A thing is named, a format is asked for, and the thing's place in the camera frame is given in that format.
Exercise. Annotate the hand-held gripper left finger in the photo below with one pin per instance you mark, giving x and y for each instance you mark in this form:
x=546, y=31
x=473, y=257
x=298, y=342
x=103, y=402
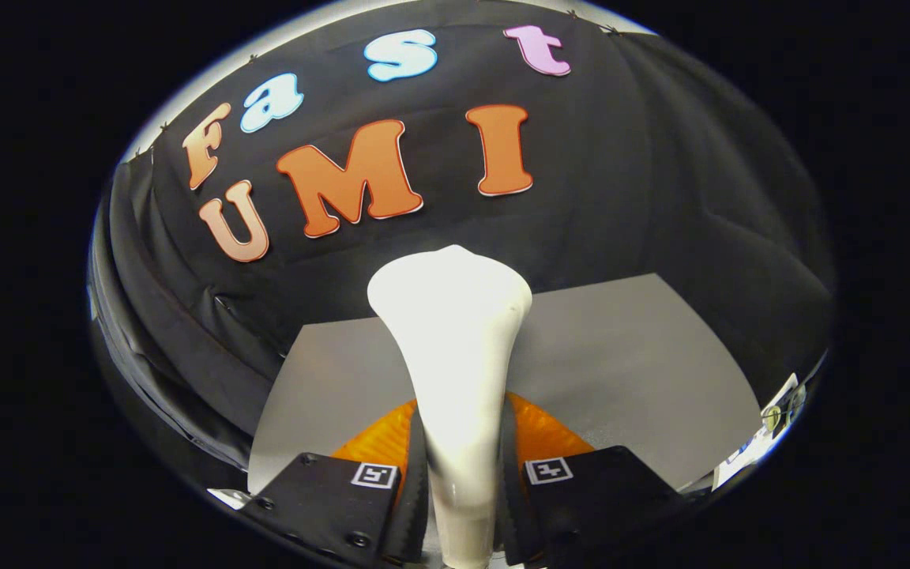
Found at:
x=415, y=490

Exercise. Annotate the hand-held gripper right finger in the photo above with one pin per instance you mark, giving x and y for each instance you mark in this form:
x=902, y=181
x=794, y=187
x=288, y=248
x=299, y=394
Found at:
x=510, y=490

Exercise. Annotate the white garment steamer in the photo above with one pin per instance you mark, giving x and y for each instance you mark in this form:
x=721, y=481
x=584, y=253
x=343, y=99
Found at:
x=451, y=332

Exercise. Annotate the grey cabinet with drawers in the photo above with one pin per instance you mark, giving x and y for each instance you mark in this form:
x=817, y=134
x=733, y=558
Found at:
x=621, y=363

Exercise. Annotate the cluttered white desk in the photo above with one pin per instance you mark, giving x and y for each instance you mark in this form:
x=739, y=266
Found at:
x=739, y=462

